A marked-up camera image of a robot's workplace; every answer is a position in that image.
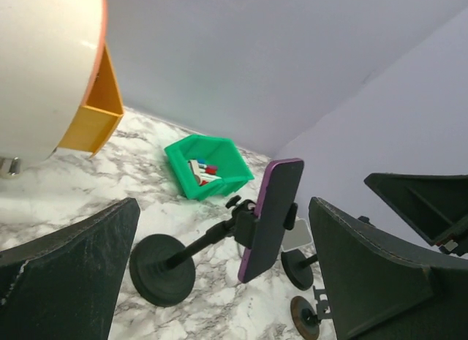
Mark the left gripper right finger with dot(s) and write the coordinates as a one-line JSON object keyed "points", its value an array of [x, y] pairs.
{"points": [[382, 287]]}

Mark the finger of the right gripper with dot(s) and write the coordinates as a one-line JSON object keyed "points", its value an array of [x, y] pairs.
{"points": [[434, 206]]}

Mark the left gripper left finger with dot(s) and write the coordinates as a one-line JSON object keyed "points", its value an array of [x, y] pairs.
{"points": [[65, 285]]}

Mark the round wooden base stand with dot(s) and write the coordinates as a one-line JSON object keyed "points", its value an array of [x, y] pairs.
{"points": [[305, 318]]}

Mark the black phone stand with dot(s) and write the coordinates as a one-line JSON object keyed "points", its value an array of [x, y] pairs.
{"points": [[298, 268], [162, 269]]}

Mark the phone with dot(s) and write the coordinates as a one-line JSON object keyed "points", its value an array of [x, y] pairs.
{"points": [[274, 212]]}

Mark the silver phone stand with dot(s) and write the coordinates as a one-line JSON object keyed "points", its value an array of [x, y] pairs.
{"points": [[300, 236]]}

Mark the red marker in bin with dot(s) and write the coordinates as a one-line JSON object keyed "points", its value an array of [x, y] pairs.
{"points": [[208, 173]]}

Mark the orange drawer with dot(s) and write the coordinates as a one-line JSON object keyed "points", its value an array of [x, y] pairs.
{"points": [[97, 119]]}

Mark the green plastic bin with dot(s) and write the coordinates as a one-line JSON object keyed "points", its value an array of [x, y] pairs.
{"points": [[220, 152]]}

